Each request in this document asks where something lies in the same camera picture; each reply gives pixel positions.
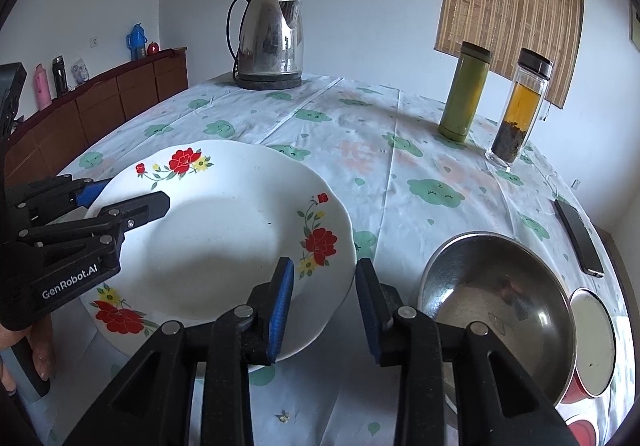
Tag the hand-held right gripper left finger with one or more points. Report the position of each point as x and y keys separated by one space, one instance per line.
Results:
x=280 y=311

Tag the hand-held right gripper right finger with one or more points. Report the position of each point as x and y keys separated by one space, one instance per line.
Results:
x=367 y=311

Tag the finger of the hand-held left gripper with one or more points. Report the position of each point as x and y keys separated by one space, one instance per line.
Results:
x=145 y=208
x=85 y=193

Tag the red flower white plate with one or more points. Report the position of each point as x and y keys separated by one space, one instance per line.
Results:
x=210 y=226

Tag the stainless steel bowl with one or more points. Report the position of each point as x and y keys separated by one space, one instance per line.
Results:
x=500 y=286

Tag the white enamel bowl red outside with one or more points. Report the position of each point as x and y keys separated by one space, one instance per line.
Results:
x=592 y=341

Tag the person's left hand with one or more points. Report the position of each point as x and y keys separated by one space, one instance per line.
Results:
x=44 y=351

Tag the brown wooden sideboard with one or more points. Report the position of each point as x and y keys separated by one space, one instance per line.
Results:
x=100 y=106

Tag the small yellow scrap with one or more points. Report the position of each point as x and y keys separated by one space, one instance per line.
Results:
x=284 y=416

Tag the pink water bottle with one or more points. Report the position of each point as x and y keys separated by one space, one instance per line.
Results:
x=43 y=88

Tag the black water bottle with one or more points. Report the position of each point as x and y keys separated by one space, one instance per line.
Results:
x=60 y=76

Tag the clear plastic bag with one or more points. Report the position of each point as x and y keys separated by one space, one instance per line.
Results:
x=80 y=72

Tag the blue thermos jug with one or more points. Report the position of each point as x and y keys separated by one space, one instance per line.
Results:
x=136 y=42

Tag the small red jar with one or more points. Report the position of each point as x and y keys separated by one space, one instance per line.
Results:
x=153 y=48

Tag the black kettle base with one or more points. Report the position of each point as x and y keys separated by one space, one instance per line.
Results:
x=267 y=82

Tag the stainless steel electric kettle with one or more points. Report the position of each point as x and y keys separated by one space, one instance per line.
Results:
x=270 y=36

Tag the black smartphone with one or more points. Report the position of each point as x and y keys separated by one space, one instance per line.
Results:
x=580 y=236

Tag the green thermos bottle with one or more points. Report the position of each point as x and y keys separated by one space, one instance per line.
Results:
x=465 y=91

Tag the glass tea bottle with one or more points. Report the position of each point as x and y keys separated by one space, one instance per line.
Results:
x=520 y=111

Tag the bamboo window blind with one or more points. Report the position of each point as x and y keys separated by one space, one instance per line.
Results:
x=510 y=1

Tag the pale green wall panel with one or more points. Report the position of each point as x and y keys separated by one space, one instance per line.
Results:
x=635 y=26

